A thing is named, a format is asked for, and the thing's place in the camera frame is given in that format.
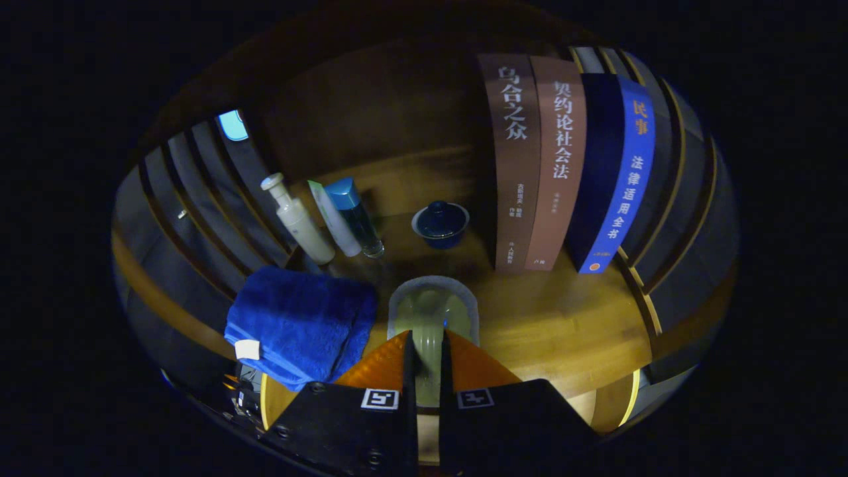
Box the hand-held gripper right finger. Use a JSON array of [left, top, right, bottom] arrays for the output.
[[439, 329, 602, 477]]

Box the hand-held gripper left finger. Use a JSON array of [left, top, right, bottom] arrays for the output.
[[262, 330, 419, 477]]

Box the scrub brush with yellow-green handle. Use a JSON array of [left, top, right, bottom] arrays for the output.
[[388, 275, 480, 408]]

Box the wooden countertop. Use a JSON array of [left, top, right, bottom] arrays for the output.
[[225, 149, 663, 435]]

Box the wooden cabinet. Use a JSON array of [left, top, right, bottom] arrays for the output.
[[111, 0, 741, 438]]

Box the blue folded towel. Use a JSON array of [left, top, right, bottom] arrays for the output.
[[224, 266, 378, 393]]

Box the white pump bottle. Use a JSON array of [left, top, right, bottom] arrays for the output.
[[260, 173, 337, 266]]

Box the green and white tube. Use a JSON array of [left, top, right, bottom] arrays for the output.
[[307, 180, 362, 258]]

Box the teal bottle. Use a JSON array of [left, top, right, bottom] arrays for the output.
[[324, 177, 386, 259]]

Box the blue lidded teacup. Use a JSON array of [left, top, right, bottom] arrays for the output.
[[411, 201, 470, 250]]

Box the dark brown book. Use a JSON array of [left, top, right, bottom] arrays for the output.
[[477, 53, 543, 274]]

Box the blue book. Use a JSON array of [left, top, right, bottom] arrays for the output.
[[566, 73, 657, 274]]

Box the light brown book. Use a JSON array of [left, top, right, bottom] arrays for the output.
[[523, 56, 588, 271]]

